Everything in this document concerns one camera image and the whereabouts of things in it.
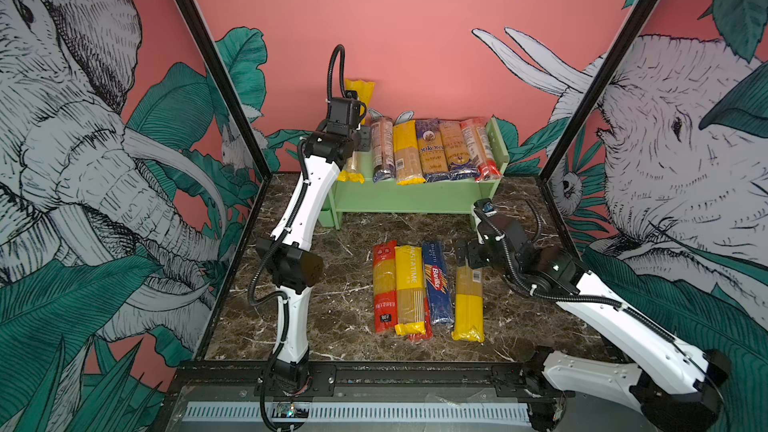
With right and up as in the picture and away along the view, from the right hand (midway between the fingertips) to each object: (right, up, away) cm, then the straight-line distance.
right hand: (466, 235), depth 71 cm
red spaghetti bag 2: (-8, -26, +11) cm, 30 cm away
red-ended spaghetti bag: (+8, +28, +18) cm, 34 cm away
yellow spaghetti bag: (+4, -25, +11) cm, 27 cm away
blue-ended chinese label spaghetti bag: (+1, +19, +11) cm, 22 cm away
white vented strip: (-23, -43, -1) cm, 48 cm away
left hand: (-27, +30, +10) cm, 41 cm away
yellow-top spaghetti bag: (-14, +19, +11) cm, 26 cm away
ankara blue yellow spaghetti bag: (-6, +21, +13) cm, 25 cm away
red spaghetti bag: (-20, -17, +17) cm, 31 cm away
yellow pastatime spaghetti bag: (-13, -17, +15) cm, 26 cm away
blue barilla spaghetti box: (-4, -16, +17) cm, 24 cm away
